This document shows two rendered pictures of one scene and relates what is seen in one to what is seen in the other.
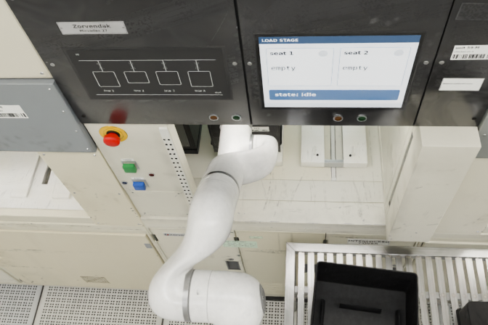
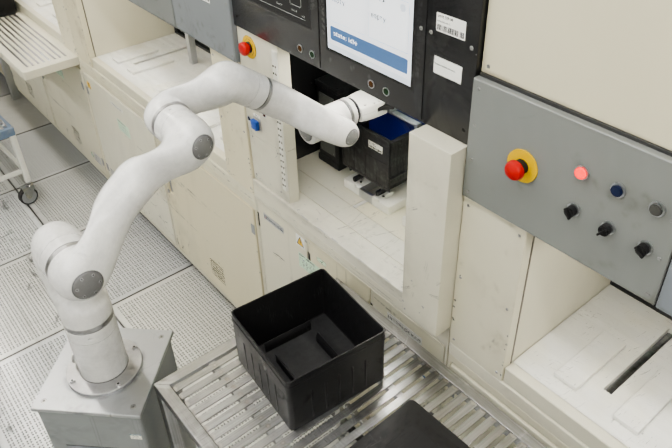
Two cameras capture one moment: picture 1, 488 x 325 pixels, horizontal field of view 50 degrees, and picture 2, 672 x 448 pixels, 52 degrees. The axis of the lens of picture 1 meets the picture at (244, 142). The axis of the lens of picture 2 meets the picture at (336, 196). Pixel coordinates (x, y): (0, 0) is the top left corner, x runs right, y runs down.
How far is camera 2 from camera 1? 1.19 m
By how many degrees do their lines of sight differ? 34
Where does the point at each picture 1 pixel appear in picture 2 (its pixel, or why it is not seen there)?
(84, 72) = not seen: outside the picture
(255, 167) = (309, 116)
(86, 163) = not seen: hidden behind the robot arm
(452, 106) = (445, 101)
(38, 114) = (214, 2)
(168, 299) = (153, 104)
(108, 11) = not seen: outside the picture
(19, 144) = (201, 33)
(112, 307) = (214, 316)
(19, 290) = (174, 256)
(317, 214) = (372, 258)
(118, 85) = not seen: outside the picture
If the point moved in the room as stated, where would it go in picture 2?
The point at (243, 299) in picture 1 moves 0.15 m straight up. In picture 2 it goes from (186, 126) to (175, 63)
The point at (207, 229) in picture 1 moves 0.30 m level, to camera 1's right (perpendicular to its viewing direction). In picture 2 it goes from (208, 73) to (307, 110)
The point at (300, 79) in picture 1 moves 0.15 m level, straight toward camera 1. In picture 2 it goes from (347, 19) to (294, 37)
